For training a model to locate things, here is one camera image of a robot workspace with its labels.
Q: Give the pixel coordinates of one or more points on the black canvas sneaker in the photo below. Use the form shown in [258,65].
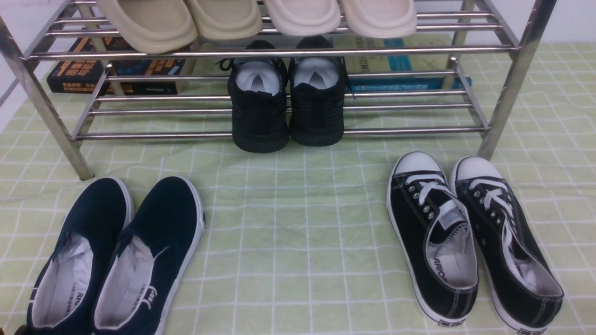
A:
[524,292]
[435,234]

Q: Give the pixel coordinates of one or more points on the stainless steel shoe rack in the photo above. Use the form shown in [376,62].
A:
[74,32]

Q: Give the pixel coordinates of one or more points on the green checkered cloth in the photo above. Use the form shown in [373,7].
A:
[299,242]

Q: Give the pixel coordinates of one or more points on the black knit sneaker left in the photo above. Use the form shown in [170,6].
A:
[257,89]

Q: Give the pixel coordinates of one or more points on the green blue book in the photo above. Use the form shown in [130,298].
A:
[396,63]

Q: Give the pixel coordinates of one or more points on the cream slipper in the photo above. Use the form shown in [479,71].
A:
[304,17]
[381,19]

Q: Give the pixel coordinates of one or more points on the beige slipper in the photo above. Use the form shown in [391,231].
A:
[226,19]
[151,26]

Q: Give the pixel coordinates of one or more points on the cream slipper far right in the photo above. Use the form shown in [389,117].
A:
[381,19]

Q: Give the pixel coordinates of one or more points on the navy slip-on shoe right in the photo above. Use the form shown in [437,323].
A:
[152,254]

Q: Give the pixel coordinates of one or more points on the navy slip-on shoe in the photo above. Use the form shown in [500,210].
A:
[67,287]
[152,254]

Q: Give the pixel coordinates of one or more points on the black orange book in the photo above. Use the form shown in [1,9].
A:
[82,76]

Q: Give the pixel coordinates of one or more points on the beige slipper far left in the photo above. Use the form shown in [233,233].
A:
[151,26]

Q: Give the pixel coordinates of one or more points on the navy slip-on shoe left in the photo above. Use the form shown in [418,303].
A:
[67,287]

